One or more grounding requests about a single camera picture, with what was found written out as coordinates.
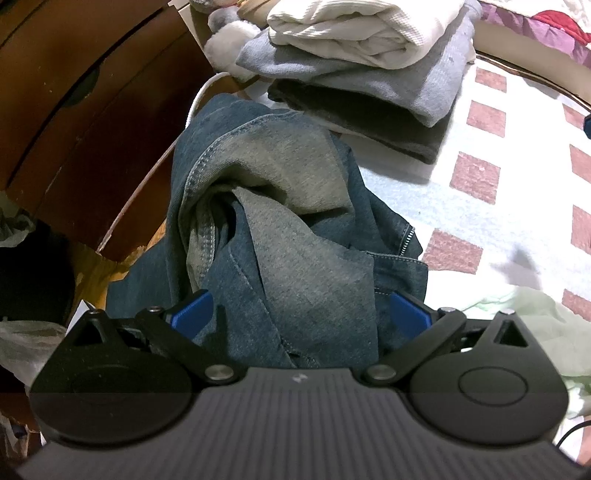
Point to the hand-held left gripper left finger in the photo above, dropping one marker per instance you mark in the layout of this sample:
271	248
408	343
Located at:
191	314

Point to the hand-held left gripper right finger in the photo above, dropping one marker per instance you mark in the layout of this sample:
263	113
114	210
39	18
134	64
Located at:
408	316

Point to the blue denim jeans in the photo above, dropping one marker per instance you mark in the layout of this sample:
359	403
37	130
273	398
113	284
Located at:
286	230

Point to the yellow plastic bag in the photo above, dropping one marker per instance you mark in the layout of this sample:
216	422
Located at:
97	272

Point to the light green cloth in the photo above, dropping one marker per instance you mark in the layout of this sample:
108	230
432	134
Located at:
545	332

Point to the black bag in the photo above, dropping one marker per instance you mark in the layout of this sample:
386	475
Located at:
32	281

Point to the white checked blanket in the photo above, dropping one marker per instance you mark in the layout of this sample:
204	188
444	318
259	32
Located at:
508	184

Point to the translucent plastic bag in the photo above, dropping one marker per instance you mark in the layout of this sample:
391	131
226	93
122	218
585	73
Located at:
23	341
14	228

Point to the dark grey folded garment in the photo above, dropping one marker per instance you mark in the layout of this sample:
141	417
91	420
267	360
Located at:
369	115

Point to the brown wooden cabinet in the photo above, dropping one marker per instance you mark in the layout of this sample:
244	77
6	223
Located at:
92	115

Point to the light grey folded garment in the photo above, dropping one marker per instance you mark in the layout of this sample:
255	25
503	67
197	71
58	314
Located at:
415	87

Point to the white and grey plush toy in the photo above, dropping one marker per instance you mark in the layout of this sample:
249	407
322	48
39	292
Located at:
226	39

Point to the cream waffle-knit folded garment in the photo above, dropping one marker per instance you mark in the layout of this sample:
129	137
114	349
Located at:
351	32

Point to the bear print quilt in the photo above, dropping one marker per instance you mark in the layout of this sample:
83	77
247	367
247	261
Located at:
545	23

